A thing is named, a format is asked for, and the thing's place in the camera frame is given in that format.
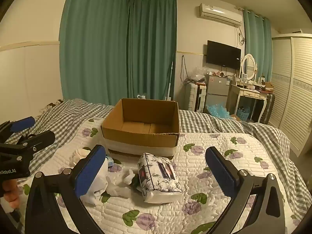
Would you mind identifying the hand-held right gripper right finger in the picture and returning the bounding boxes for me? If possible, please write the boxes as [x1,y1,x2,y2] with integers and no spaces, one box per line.
[205,147,286,234]

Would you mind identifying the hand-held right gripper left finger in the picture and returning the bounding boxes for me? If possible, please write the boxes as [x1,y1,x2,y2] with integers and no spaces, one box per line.
[25,144,108,234]

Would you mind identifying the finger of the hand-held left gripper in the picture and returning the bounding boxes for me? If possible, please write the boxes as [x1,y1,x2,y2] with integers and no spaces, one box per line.
[0,130,56,162]
[0,116,36,139]

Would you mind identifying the cream soft cloth bundle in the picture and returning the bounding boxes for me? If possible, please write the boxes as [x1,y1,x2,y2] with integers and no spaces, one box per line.
[69,149,94,167]

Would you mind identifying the white soft cloth bundle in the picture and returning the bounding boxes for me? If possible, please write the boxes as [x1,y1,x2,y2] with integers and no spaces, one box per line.
[83,157,129,206]

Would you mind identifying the small white cloth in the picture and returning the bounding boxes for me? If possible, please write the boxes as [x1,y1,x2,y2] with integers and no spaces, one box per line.
[123,169,137,185]

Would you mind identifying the brown cardboard box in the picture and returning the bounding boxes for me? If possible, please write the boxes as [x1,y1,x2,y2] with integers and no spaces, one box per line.
[101,98,180,157]

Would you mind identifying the floral tissue packet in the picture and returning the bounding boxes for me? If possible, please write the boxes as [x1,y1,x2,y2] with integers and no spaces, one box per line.
[138,152,184,203]

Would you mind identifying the person's left hand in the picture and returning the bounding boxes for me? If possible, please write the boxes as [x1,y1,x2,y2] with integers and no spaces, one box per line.
[2,178,20,209]

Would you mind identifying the brown patterned pillow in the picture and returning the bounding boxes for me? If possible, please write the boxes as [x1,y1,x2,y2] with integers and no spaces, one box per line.
[40,99,65,110]

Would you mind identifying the grey plaid bed sheet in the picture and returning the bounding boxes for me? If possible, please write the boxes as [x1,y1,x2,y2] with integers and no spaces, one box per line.
[5,99,310,215]

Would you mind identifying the blue basket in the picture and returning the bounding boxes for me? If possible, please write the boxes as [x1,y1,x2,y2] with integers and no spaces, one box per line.
[237,108,250,122]

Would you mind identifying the blue plastic bags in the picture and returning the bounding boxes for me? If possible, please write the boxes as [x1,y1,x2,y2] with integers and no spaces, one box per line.
[206,104,231,119]

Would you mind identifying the white floral quilt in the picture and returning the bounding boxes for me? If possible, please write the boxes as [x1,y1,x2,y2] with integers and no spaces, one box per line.
[15,117,303,234]

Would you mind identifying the dark suitcase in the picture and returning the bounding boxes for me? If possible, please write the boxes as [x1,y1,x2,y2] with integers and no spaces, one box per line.
[260,93,276,125]

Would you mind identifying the white suitcase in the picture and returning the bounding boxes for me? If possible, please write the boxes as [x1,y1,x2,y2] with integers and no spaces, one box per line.
[185,82,207,113]

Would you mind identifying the white dressing table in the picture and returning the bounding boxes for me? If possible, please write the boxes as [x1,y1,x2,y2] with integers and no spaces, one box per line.
[229,84,269,122]

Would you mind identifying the small grey fridge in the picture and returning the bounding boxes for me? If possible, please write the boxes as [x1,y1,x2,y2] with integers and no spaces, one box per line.
[204,74,231,114]

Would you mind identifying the wide green curtain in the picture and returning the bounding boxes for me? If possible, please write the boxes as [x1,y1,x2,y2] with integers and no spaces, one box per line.
[59,0,129,106]

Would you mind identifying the clear plastic bag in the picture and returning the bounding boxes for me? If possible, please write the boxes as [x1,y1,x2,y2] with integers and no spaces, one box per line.
[190,67,207,82]

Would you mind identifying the white oval mirror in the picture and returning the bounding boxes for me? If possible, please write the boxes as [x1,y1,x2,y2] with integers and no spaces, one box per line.
[241,54,257,81]

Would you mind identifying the white louvred wardrobe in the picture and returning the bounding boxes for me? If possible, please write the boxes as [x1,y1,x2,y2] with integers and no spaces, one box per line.
[268,33,312,156]

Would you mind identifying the narrow green window curtain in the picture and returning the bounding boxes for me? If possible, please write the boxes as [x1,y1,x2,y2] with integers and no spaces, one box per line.
[243,9,273,81]

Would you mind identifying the green corner curtain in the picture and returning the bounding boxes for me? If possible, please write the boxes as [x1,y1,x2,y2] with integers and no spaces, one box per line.
[127,0,177,101]

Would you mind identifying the white air conditioner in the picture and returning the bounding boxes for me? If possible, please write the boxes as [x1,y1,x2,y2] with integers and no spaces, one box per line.
[199,3,242,27]

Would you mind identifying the dark wall cable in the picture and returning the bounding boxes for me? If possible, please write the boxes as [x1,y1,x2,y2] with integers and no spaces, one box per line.
[180,55,193,84]

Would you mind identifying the black wall television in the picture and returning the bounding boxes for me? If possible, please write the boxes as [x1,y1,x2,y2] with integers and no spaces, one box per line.
[206,40,242,70]

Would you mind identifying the air conditioner cable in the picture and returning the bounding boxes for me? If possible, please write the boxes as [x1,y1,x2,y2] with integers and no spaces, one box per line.
[235,27,246,45]

